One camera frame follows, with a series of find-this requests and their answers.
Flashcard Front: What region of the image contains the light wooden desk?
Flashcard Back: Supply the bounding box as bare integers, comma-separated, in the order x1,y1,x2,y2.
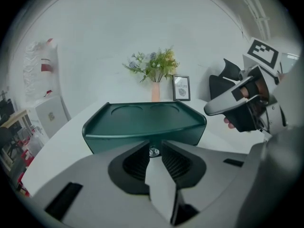
0,109,29,129

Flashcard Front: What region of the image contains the artificial flower bouquet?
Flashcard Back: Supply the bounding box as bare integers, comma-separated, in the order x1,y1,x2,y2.
122,46,181,84

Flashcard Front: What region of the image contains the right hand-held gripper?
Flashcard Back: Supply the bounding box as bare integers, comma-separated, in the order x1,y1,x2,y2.
203,38,288,138

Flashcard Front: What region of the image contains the black office chair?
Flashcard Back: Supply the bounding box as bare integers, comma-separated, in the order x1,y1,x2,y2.
209,58,243,102

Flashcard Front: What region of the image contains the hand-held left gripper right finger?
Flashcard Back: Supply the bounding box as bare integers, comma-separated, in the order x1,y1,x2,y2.
161,139,259,225

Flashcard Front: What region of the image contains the white cabinet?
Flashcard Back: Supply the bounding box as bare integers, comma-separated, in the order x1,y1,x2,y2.
35,95,70,139

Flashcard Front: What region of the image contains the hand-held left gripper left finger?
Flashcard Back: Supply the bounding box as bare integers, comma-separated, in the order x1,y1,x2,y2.
30,139,178,228

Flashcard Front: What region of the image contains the pink vase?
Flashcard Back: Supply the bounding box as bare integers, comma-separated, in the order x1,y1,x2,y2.
151,81,161,103

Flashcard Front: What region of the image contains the white ceiling rail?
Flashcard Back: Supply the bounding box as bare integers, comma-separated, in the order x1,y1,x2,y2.
234,0,272,40

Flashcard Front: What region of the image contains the person's right hand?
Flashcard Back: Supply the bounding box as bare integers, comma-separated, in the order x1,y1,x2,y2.
224,117,236,130

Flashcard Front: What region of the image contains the white desk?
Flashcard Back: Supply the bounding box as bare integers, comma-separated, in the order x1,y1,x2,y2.
21,98,267,197

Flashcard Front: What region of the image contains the black framed picture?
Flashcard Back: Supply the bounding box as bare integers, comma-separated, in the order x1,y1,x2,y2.
172,74,191,102

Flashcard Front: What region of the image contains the black folding chair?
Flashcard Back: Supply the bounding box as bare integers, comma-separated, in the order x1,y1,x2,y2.
0,126,23,160

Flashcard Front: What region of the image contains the dark green box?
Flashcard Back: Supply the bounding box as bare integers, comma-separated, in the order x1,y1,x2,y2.
82,101,208,155
87,129,203,158

